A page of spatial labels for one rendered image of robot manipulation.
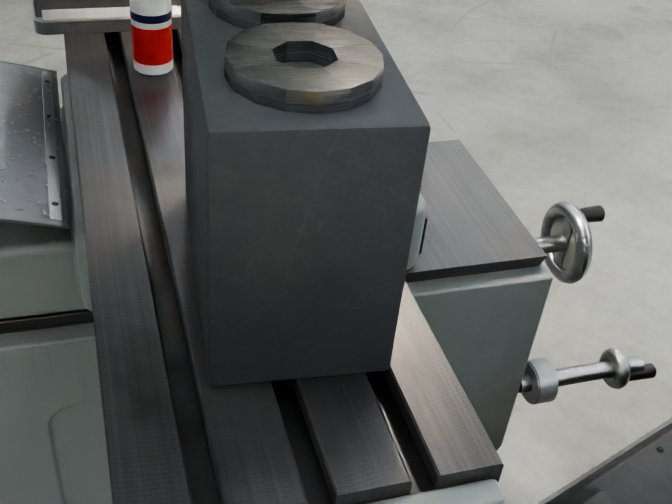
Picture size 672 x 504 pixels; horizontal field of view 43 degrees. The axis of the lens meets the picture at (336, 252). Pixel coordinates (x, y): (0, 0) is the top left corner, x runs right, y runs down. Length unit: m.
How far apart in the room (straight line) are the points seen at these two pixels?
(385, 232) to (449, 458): 0.14
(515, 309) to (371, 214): 0.61
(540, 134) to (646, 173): 0.35
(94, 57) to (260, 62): 0.49
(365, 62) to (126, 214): 0.29
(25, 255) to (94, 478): 0.35
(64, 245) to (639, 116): 2.52
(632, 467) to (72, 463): 0.64
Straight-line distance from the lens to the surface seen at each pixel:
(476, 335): 1.08
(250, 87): 0.47
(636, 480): 1.04
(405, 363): 0.59
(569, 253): 1.26
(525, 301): 1.07
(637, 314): 2.23
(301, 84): 0.46
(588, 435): 1.89
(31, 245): 0.87
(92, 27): 1.01
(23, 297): 0.90
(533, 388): 1.20
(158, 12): 0.89
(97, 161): 0.78
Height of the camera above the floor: 1.34
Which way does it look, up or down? 38 degrees down
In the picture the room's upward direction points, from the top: 6 degrees clockwise
